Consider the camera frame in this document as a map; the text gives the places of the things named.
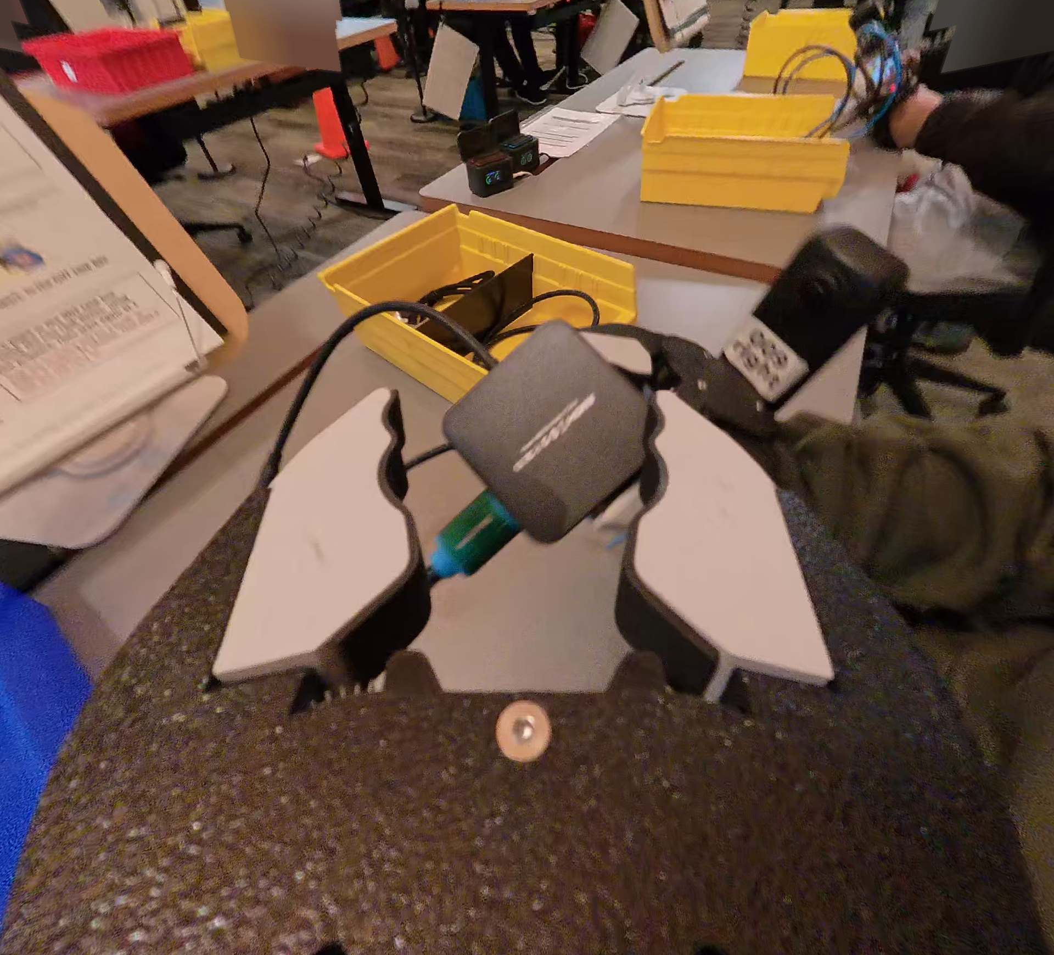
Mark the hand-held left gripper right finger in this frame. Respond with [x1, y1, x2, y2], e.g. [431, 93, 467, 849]
[613, 390, 835, 702]

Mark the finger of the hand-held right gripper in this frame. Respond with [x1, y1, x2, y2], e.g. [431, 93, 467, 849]
[588, 477, 645, 552]
[586, 327, 661, 378]

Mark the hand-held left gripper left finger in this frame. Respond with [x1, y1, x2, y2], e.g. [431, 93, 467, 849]
[212, 387, 434, 684]

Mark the black hub cable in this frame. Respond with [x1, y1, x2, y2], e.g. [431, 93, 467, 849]
[494, 289, 606, 342]

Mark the black port hub box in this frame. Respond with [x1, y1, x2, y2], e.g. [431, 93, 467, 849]
[443, 321, 660, 544]

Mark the braided cable with green plugs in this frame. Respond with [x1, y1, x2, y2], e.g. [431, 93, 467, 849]
[259, 271, 528, 581]

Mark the yellow plastic bin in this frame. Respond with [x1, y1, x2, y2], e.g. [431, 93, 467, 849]
[743, 8, 859, 97]
[156, 8, 242, 72]
[318, 204, 637, 404]
[641, 94, 851, 215]

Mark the person's right forearm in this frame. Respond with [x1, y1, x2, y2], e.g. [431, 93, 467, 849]
[774, 405, 1054, 627]

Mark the grey desk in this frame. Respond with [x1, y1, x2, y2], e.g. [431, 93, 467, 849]
[420, 47, 904, 286]
[0, 212, 870, 694]

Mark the black office chair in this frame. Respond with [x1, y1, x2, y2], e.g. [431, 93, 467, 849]
[858, 283, 1012, 422]

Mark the clear plastic bag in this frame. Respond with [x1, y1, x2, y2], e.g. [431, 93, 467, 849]
[892, 163, 993, 291]

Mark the black bin divider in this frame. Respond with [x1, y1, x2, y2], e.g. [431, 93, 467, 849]
[427, 253, 536, 356]

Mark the white stand base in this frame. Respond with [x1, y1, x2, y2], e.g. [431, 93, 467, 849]
[0, 374, 229, 552]

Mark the white paper sheet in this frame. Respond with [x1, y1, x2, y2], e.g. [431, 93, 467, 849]
[521, 108, 620, 159]

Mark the olive green jacket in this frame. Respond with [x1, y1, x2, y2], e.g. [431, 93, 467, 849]
[898, 601, 1054, 849]

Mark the hanging white sheet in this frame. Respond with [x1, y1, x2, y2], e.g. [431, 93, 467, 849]
[423, 24, 481, 121]
[580, 0, 641, 75]

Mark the blue plastic bin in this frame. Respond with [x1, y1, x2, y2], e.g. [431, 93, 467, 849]
[0, 583, 93, 898]

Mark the printed instruction sheet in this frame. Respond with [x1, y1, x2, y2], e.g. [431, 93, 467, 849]
[0, 97, 225, 495]

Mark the red plastic basket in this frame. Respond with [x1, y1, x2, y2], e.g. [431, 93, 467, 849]
[23, 28, 196, 97]

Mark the bundle of blue cables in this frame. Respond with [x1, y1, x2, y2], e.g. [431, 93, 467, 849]
[772, 23, 909, 142]

